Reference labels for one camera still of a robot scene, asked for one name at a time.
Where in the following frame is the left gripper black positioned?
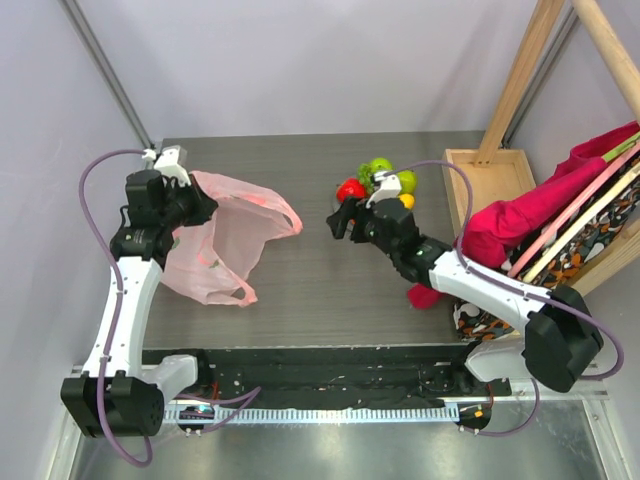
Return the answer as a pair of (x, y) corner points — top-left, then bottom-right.
(158, 174), (217, 231)

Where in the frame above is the pink plastic bag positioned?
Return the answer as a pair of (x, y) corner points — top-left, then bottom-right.
(161, 171), (303, 307)

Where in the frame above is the green pear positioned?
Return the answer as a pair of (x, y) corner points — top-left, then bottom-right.
(396, 170), (417, 195)

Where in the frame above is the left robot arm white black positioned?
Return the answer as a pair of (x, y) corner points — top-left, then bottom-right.
(61, 167), (217, 438)

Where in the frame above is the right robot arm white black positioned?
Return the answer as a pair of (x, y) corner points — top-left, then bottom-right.
(326, 198), (604, 395)

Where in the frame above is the grey plate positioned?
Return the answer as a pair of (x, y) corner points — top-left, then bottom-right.
(330, 197), (342, 214)

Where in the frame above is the green grapes bunch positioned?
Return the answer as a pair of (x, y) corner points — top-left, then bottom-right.
(356, 163), (374, 195)

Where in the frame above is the green apple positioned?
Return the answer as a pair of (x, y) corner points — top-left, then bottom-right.
(369, 157), (394, 174)

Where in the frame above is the magenta cloth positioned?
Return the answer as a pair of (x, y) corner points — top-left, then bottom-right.
(405, 119), (640, 312)

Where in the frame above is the patterned black orange cloth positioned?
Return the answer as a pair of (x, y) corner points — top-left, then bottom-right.
(452, 149), (640, 342)

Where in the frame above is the cream hanger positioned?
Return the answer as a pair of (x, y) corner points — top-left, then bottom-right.
(520, 159), (639, 288)

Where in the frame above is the wooden round pole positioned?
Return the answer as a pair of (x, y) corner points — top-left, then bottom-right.
(571, 0), (640, 120)

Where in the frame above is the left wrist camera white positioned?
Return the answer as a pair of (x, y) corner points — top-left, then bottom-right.
(142, 146), (191, 187)

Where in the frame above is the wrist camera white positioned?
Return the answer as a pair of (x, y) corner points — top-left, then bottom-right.
(366, 170), (402, 209)
(142, 146), (191, 187)

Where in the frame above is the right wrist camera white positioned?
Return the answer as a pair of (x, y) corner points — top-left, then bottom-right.
(366, 170), (402, 209)

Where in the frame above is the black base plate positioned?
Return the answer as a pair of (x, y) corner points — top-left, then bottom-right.
(139, 343), (514, 411)

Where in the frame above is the white slotted cable duct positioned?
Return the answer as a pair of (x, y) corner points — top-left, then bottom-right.
(163, 404), (459, 425)

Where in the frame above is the aluminium frame rail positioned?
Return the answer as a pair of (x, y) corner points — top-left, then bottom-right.
(59, 0), (154, 147)

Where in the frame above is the wooden upright post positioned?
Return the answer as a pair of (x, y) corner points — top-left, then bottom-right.
(475, 0), (564, 167)

